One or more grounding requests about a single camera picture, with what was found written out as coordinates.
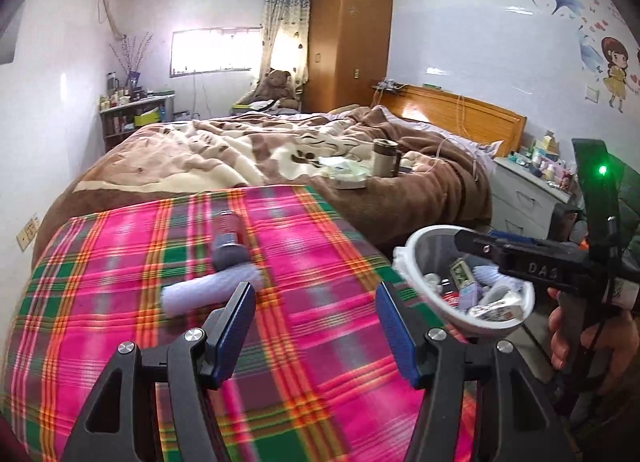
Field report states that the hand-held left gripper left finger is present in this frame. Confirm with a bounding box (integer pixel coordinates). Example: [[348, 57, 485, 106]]
[[59, 282, 257, 462]]

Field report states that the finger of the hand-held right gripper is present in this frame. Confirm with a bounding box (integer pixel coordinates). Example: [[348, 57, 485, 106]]
[[454, 229, 508, 264], [487, 229, 538, 246]]

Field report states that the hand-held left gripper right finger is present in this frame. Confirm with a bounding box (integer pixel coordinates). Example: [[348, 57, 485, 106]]
[[375, 282, 576, 462]]

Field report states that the green white carton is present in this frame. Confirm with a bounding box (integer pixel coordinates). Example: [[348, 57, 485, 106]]
[[448, 261, 477, 293]]

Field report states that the white plastic trash bin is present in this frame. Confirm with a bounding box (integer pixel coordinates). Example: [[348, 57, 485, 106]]
[[404, 225, 536, 338]]

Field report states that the purple drink carton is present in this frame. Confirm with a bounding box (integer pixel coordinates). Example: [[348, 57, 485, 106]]
[[457, 287, 485, 314]]

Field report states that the printed white paper cup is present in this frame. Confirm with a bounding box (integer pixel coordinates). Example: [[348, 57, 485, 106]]
[[467, 290, 527, 327]]

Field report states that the red drink can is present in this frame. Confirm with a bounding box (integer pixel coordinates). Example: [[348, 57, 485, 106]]
[[211, 210, 248, 273]]

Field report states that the person's right forearm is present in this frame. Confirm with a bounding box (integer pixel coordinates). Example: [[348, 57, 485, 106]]
[[570, 372, 640, 462]]

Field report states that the person's right hand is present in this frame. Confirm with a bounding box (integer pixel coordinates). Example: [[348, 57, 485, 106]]
[[547, 287, 640, 395]]

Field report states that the white nightstand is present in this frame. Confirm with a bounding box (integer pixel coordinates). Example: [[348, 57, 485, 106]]
[[487, 156, 576, 243]]

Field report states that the cluster of small bottles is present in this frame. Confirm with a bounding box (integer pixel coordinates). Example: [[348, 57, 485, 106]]
[[510, 131, 578, 190]]

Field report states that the lilac bed sheet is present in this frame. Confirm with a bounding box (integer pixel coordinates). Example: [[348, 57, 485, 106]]
[[430, 124, 503, 163]]

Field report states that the pink green plaid blanket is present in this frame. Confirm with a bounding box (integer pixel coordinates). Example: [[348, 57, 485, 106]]
[[0, 184, 476, 462]]

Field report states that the brown thermos mug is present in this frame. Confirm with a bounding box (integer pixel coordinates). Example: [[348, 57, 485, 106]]
[[371, 138, 401, 178]]

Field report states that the wooden bed headboard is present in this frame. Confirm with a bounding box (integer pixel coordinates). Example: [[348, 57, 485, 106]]
[[370, 83, 528, 158]]

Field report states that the pale green tissue pack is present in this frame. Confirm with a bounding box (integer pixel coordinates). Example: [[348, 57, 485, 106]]
[[320, 156, 371, 190]]

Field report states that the brown beige blanket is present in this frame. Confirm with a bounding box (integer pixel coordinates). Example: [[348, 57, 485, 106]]
[[37, 104, 493, 263]]

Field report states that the wooden wardrobe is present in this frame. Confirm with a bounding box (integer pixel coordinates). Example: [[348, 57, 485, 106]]
[[302, 0, 395, 113]]

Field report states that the brown teddy bear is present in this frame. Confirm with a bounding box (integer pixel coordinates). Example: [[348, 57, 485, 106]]
[[250, 69, 303, 113]]

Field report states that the bright window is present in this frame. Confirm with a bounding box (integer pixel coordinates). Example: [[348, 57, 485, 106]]
[[170, 28, 263, 77]]

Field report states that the vase with purple branches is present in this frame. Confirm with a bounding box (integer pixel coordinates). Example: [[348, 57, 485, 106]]
[[110, 32, 153, 93]]

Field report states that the patterned curtain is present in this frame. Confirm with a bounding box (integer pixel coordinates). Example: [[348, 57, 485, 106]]
[[257, 0, 312, 93]]

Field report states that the cartoon girl wall sticker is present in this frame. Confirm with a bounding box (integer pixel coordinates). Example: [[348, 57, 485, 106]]
[[597, 37, 640, 113]]

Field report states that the wall socket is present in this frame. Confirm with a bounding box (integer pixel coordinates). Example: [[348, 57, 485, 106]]
[[16, 214, 41, 252]]

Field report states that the cluttered wall shelf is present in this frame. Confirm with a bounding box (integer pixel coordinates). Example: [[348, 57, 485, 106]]
[[98, 92, 176, 153]]

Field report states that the air conditioner hose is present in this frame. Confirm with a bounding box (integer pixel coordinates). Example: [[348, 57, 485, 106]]
[[97, 0, 126, 40]]

